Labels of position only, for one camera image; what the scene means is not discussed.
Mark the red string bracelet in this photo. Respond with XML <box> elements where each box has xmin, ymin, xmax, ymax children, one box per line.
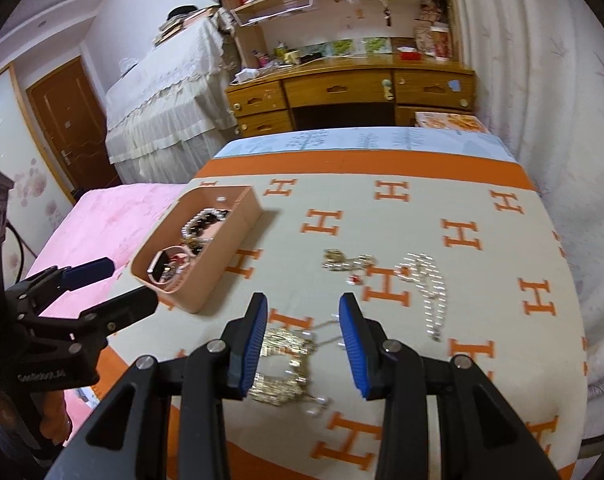
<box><xmin>146</xmin><ymin>244</ymin><xmax>196</xmax><ymax>286</ymax></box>

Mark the white pearl bracelet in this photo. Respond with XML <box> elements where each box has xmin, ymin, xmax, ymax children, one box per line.
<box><xmin>180</xmin><ymin>206</ymin><xmax>231</xmax><ymax>241</ymax></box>

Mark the small gold charm jewelry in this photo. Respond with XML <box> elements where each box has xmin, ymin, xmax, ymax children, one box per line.
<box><xmin>321</xmin><ymin>248</ymin><xmax>377</xmax><ymax>286</ymax></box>

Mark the left hand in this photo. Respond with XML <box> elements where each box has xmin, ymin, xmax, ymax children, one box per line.
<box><xmin>0</xmin><ymin>386</ymin><xmax>74</xmax><ymax>449</ymax></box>

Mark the floral sliding wardrobe door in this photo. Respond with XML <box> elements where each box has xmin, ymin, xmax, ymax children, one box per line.
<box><xmin>0</xmin><ymin>68</ymin><xmax>72</xmax><ymax>286</ymax></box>

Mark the pink quilt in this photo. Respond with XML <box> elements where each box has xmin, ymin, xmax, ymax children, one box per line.
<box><xmin>23</xmin><ymin>181</ymin><xmax>190</xmax><ymax>446</ymax></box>

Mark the pink open box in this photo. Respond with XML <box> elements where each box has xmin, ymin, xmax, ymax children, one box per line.
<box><xmin>131</xmin><ymin>185</ymin><xmax>263</xmax><ymax>313</ymax></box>

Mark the orange H pattern blanket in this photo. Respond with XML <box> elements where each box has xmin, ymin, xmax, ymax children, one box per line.
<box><xmin>63</xmin><ymin>148</ymin><xmax>590</xmax><ymax>480</ymax></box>

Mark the brown wooden door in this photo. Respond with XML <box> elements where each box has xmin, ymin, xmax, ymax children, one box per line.
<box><xmin>26</xmin><ymin>56</ymin><xmax>121</xmax><ymax>192</ymax></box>

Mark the white lace covered piano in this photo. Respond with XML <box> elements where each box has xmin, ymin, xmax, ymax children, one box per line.
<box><xmin>106</xmin><ymin>6</ymin><xmax>241</xmax><ymax>184</ymax></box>

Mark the light blue tree bedsheet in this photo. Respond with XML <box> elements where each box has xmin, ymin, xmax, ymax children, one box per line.
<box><xmin>214</xmin><ymin>127</ymin><xmax>515</xmax><ymax>162</ymax></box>

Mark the orange picture book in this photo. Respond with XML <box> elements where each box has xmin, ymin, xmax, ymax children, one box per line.
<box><xmin>416</xmin><ymin>112</ymin><xmax>488</xmax><ymax>133</ymax></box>

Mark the wooden desk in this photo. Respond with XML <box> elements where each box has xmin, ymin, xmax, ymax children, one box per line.
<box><xmin>226</xmin><ymin>54</ymin><xmax>476</xmax><ymax>138</ymax></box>

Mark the wooden bookshelf hutch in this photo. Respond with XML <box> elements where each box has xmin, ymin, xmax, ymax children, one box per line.
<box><xmin>221</xmin><ymin>0</ymin><xmax>457</xmax><ymax>68</ymax></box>

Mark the white floral curtain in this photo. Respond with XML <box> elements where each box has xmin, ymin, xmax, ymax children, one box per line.
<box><xmin>444</xmin><ymin>0</ymin><xmax>604</xmax><ymax>401</ymax></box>

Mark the black cable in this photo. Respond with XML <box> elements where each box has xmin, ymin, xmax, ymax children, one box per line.
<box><xmin>4</xmin><ymin>219</ymin><xmax>39</xmax><ymax>286</ymax></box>

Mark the long pearl necklace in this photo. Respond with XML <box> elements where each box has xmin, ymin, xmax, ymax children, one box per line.
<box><xmin>395</xmin><ymin>251</ymin><xmax>449</xmax><ymax>344</ymax></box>

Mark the gold chain necklace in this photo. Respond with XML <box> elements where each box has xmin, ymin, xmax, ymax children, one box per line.
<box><xmin>246</xmin><ymin>314</ymin><xmax>345</xmax><ymax>417</ymax></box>

